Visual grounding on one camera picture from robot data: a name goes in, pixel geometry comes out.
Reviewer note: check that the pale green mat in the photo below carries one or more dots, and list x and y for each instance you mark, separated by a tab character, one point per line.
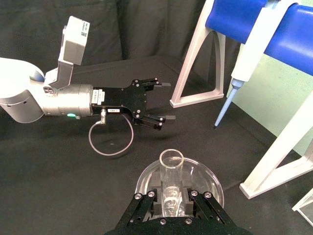
274	98

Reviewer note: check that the black table cloth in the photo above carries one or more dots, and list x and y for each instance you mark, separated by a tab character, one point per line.
49	183

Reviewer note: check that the white pipette stand frame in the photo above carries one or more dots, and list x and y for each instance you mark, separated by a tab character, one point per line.
195	61

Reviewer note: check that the clear plastic case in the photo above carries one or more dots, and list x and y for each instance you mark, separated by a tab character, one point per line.
304	208

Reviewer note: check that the clear round glass dish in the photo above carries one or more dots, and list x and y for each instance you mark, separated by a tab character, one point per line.
207	178

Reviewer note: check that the white pipette with blue tip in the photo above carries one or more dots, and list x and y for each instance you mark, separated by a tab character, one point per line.
244	71

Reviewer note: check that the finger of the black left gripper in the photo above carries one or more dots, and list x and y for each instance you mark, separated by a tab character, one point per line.
149	82
152	121

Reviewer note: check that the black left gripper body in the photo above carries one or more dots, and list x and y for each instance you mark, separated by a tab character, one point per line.
122	100

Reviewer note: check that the clear glass test tube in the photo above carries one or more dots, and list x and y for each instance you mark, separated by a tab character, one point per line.
171	195

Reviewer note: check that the blue cylinder stand bar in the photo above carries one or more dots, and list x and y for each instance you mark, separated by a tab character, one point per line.
230	19

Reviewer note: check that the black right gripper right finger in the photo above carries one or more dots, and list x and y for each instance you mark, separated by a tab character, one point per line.
207	208

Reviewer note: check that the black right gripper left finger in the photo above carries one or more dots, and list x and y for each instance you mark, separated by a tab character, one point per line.
143	208

